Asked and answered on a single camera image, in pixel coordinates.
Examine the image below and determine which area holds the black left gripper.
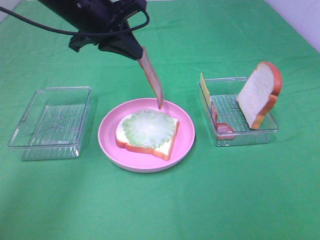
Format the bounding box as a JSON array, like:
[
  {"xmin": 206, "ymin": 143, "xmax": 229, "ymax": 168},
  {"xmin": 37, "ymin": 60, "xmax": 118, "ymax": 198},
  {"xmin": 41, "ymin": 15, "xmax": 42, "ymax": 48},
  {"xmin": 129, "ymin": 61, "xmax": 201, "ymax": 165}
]
[{"xmin": 68, "ymin": 0, "xmax": 147, "ymax": 60}]

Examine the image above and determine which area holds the toy bread slice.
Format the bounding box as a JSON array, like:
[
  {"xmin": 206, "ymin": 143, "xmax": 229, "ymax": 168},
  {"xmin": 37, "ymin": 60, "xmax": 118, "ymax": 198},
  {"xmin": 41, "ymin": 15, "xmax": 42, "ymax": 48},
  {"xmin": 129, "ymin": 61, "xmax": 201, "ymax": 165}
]
[
  {"xmin": 236, "ymin": 61, "xmax": 283, "ymax": 130},
  {"xmin": 115, "ymin": 113, "xmax": 180, "ymax": 161}
]

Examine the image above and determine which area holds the pink round plate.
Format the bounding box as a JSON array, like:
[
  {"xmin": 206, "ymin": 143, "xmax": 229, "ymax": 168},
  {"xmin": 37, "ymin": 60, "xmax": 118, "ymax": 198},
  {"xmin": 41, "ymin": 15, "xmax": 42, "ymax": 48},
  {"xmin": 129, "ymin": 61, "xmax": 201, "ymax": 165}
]
[{"xmin": 97, "ymin": 98, "xmax": 195, "ymax": 173}]

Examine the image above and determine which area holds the toy lettuce leaf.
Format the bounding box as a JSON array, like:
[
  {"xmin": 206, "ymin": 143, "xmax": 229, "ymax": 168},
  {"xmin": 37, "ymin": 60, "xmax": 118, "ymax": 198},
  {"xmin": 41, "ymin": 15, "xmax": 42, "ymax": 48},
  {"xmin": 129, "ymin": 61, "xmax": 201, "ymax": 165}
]
[{"xmin": 120, "ymin": 109, "xmax": 178, "ymax": 149}]

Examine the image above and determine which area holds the left clear plastic container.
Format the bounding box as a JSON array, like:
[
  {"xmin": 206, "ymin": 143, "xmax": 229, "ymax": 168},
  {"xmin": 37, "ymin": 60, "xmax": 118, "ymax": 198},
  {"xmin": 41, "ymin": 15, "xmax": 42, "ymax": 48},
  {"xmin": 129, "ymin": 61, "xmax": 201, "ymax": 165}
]
[{"xmin": 8, "ymin": 86, "xmax": 92, "ymax": 161}]

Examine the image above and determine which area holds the clear plastic container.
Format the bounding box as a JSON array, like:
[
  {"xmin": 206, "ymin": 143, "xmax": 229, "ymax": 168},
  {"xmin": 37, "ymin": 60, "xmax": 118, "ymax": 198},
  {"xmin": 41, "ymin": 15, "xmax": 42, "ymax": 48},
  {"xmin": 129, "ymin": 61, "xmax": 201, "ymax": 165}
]
[
  {"xmin": 198, "ymin": 77, "xmax": 278, "ymax": 147},
  {"xmin": 8, "ymin": 86, "xmax": 92, "ymax": 161}
]

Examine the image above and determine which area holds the right clear plastic container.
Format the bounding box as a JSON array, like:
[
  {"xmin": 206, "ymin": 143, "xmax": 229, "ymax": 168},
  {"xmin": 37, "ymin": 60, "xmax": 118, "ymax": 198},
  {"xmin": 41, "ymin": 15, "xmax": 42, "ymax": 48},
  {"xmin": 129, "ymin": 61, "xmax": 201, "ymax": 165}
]
[{"xmin": 198, "ymin": 77, "xmax": 278, "ymax": 147}]

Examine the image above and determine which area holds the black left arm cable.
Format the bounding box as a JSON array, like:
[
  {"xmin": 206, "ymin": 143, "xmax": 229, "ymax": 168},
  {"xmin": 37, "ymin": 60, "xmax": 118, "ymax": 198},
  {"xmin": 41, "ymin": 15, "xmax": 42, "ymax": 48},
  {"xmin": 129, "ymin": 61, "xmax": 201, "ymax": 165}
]
[{"xmin": 0, "ymin": 6, "xmax": 151, "ymax": 37}]

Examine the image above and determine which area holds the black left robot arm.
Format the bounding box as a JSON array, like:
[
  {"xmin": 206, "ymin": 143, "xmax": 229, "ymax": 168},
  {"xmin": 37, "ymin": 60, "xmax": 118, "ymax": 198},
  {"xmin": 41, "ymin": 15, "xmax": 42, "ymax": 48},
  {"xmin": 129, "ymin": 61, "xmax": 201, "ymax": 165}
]
[{"xmin": 41, "ymin": 0, "xmax": 147, "ymax": 60}]

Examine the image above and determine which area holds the toy bacon strip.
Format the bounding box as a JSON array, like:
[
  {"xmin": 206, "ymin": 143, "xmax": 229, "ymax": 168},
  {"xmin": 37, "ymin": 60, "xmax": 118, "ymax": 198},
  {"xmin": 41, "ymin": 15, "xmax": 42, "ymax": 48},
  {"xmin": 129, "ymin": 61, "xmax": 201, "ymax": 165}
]
[
  {"xmin": 138, "ymin": 46, "xmax": 165, "ymax": 110},
  {"xmin": 211, "ymin": 101, "xmax": 236, "ymax": 141}
]

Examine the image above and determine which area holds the yellow toy cheese slice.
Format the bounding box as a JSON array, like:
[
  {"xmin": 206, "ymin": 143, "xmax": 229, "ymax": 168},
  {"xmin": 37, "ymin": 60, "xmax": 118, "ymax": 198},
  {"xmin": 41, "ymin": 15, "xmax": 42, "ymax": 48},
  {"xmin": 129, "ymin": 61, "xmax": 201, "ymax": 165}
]
[{"xmin": 200, "ymin": 72, "xmax": 211, "ymax": 107}]

